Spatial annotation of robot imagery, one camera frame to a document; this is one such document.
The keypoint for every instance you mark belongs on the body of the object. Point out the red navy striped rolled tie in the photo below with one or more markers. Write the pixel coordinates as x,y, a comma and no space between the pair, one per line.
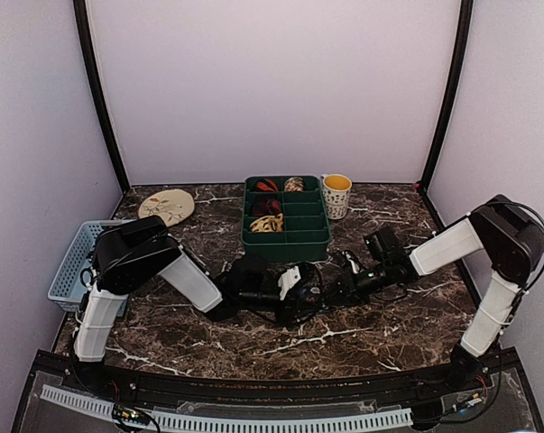
266,185

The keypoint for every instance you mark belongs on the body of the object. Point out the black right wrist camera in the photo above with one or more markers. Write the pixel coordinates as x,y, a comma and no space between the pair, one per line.
385,247

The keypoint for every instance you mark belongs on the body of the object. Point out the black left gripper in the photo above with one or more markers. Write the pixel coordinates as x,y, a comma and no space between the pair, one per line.
286,312

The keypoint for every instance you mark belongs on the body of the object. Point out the right black frame post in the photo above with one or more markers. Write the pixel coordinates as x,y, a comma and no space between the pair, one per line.
449,98

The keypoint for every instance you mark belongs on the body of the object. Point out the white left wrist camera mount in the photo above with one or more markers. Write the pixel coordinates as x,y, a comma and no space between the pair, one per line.
288,280

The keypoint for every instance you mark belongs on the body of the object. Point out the black frame post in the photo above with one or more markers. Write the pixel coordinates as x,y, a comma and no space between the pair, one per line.
97,93
449,98

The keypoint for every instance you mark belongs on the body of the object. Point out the white mug yellow inside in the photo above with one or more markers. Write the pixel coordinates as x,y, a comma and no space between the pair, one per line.
336,190

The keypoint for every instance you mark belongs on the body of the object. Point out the left black frame post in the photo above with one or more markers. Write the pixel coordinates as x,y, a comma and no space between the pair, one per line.
97,93

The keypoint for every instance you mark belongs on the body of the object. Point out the green compartment organizer tray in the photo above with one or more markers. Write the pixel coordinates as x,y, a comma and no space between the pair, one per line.
306,234

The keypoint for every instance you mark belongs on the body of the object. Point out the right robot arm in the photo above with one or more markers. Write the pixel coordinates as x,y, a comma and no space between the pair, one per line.
510,234

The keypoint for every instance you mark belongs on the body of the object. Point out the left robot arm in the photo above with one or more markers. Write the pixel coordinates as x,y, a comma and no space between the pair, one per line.
128,256

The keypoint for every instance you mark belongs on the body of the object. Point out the white slotted cable duct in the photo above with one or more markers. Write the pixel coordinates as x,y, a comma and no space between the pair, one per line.
164,421

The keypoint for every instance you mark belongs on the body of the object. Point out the dark floral necktie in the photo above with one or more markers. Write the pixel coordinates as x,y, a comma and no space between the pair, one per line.
309,296

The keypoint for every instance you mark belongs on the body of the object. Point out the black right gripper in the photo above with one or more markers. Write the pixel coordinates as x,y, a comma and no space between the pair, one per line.
351,295

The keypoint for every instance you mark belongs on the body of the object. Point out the maroon navy striped rolled tie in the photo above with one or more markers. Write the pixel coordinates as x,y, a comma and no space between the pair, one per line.
266,207

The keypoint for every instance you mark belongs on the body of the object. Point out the black front rail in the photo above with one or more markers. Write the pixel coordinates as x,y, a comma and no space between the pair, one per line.
149,390

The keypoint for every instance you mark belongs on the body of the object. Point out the round bird-pattern plate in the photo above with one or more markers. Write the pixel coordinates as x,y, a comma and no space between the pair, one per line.
173,206

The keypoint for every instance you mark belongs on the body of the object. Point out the yellow patterned rolled tie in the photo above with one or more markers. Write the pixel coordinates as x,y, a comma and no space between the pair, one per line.
268,224

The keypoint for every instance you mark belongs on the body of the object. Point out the light blue plastic basket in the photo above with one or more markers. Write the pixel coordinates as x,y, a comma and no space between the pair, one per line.
66,289

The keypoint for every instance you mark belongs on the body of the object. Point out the floral cream rolled tie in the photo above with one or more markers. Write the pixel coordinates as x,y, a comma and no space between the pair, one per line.
294,184

